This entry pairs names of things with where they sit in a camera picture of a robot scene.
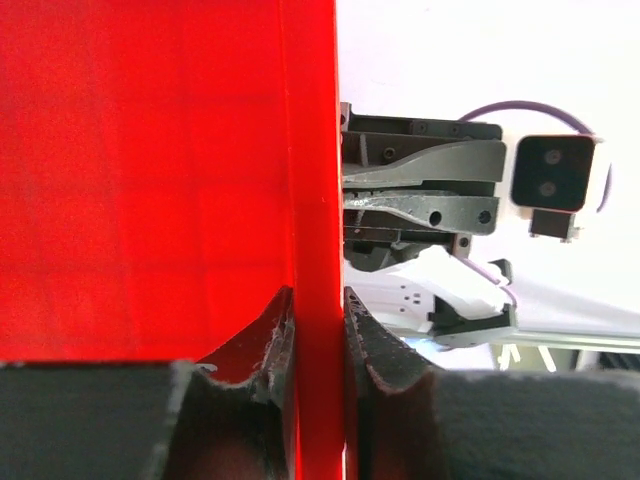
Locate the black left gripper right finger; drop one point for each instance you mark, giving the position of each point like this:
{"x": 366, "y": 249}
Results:
{"x": 406, "y": 418}

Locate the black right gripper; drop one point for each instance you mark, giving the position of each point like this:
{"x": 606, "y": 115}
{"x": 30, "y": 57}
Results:
{"x": 412, "y": 183}

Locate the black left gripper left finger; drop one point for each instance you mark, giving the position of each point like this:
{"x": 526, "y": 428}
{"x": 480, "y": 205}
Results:
{"x": 228, "y": 416}

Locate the red plastic tray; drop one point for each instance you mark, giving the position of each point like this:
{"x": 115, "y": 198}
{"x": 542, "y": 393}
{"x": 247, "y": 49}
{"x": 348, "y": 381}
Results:
{"x": 166, "y": 166}

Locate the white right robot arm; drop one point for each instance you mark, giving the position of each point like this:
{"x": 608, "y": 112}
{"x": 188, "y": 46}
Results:
{"x": 451, "y": 300}

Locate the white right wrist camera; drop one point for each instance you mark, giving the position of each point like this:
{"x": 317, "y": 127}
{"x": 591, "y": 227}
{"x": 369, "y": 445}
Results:
{"x": 555, "y": 186}

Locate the aluminium mounting rail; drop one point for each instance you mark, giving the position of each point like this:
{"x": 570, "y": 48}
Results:
{"x": 587, "y": 350}

